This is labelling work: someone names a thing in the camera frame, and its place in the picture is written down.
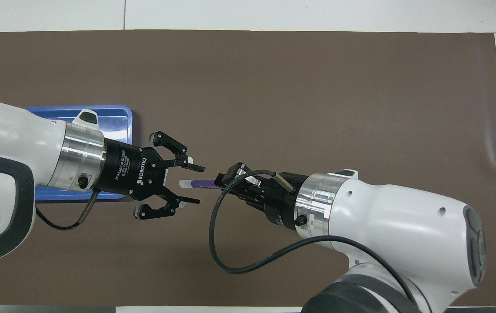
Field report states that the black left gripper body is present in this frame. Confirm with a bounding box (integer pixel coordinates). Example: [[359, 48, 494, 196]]
[[96, 139, 169, 201]]

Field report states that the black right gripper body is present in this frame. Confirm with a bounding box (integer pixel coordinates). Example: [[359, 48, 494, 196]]
[[243, 171, 314, 232]]

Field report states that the purple marker pen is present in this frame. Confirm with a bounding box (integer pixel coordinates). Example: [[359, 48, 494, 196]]
[[179, 179, 223, 190]]

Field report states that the blue plastic tray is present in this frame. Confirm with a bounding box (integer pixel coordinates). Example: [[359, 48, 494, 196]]
[[24, 104, 133, 202]]

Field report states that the brown table mat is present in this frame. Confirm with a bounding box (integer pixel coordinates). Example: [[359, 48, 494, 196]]
[[0, 29, 496, 307]]

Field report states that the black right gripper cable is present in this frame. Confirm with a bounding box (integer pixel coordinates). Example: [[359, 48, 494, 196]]
[[208, 169, 419, 306]]

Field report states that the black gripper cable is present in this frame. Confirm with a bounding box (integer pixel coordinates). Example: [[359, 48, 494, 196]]
[[35, 190, 101, 231], [208, 169, 419, 306]]

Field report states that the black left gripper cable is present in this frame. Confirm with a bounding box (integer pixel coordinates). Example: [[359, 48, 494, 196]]
[[35, 190, 101, 231]]

